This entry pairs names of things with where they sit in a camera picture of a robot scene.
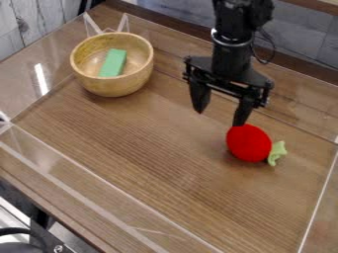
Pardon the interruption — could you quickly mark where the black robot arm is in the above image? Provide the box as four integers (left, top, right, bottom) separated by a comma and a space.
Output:
183, 0, 274, 127

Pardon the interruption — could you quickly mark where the black metal bracket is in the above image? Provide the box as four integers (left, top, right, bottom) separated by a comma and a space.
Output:
29, 221, 76, 253

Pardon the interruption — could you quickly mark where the clear acrylic tray wall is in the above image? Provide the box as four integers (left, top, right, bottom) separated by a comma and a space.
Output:
0, 16, 338, 253

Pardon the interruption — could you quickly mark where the black cable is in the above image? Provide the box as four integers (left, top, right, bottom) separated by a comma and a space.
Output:
0, 226, 33, 238

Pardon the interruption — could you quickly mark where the green rectangular stick block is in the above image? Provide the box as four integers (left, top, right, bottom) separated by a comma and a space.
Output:
99, 48, 127, 77

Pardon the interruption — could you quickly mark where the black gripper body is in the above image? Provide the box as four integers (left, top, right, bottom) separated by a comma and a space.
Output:
180, 33, 276, 109

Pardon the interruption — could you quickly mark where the red plush strawberry toy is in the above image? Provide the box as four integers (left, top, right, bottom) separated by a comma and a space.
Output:
226, 124, 287, 166

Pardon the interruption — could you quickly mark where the light wooden bowl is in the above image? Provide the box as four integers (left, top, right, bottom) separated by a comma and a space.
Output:
69, 32, 155, 97

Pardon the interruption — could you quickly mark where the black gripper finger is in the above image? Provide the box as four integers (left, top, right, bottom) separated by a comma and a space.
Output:
232, 97, 255, 127
188, 81, 211, 114

